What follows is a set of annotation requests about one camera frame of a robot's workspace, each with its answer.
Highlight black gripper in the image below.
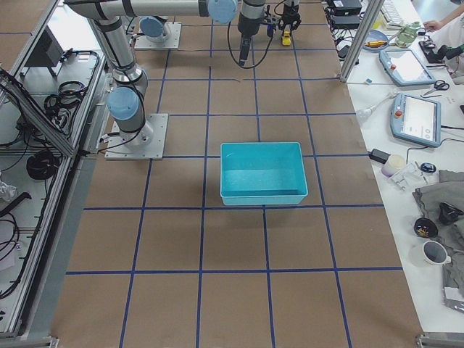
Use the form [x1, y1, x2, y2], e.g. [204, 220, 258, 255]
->
[266, 0, 301, 36]

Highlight yellow toy beetle car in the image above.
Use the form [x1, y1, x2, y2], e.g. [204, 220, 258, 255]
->
[281, 30, 291, 46]

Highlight person hand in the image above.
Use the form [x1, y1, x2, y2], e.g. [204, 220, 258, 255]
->
[423, 20, 444, 32]

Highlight blue plate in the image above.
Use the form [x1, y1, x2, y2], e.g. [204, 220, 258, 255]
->
[362, 29, 389, 52]

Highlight green toy figure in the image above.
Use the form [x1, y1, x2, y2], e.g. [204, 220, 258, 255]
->
[394, 21, 422, 48]

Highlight teach pendant upper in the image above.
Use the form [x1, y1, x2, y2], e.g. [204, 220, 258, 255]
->
[378, 49, 436, 86]

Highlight teach pendant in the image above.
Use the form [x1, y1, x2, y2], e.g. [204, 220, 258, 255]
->
[378, 49, 436, 86]
[390, 93, 442, 148]

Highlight teach pendant lower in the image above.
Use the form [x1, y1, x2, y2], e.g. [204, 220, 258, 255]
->
[390, 93, 442, 148]

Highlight teal plastic storage bin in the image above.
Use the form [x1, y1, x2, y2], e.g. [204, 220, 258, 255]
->
[220, 142, 308, 206]

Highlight black power adapter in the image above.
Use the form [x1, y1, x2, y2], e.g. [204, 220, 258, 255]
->
[368, 149, 391, 165]

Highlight scissors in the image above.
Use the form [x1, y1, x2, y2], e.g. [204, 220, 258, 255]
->
[420, 80, 450, 98]

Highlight paper cup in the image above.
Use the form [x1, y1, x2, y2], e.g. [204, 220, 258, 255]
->
[381, 154, 406, 177]

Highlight grey cloth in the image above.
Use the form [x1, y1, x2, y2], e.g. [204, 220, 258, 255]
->
[413, 170, 463, 312]

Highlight black bowl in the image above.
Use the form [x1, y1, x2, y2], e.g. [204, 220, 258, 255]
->
[413, 217, 438, 239]

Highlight white mug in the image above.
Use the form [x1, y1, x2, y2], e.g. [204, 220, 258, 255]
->
[409, 240, 451, 267]

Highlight brown paper table cover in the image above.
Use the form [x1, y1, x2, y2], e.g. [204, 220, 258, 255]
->
[51, 1, 421, 347]

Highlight aluminium frame post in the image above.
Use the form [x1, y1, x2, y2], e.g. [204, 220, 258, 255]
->
[339, 0, 384, 83]

